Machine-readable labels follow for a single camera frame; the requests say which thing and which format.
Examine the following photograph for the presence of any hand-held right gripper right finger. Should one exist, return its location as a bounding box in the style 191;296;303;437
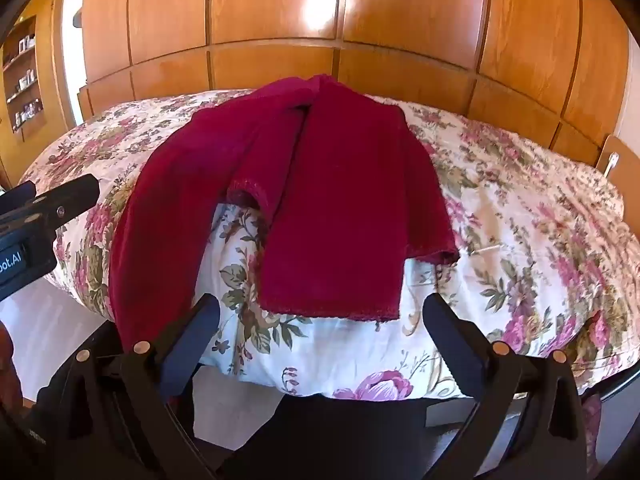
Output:
423;292;589;480

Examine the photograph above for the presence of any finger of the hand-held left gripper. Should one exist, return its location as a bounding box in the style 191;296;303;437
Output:
0;174;101;241

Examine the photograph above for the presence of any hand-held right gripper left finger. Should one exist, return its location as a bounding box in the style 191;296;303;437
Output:
30;293;221;480

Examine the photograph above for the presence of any dark red knit garment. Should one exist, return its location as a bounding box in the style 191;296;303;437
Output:
107;74;461;356

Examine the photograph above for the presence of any white bed sheet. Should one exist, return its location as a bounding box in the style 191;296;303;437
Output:
0;277;288;453

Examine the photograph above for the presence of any row of small shelf bottles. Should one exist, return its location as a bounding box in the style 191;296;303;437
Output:
12;35;43;128

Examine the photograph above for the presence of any floral bedspread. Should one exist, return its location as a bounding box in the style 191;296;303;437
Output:
17;89;633;402

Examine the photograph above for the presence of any wooden wall shelf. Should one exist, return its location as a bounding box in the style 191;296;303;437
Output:
1;14;48;138

